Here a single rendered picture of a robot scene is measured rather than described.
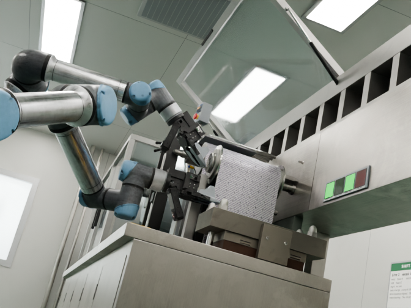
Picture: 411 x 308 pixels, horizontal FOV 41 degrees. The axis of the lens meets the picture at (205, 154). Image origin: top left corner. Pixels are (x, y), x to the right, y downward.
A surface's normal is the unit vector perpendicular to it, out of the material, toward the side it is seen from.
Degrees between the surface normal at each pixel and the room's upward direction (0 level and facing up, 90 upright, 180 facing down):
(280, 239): 90
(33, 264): 90
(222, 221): 90
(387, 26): 180
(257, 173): 90
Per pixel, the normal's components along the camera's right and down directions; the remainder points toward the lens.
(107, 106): 0.96, 0.06
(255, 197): 0.30, -0.25
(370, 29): -0.22, 0.92
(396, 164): -0.93, -0.30
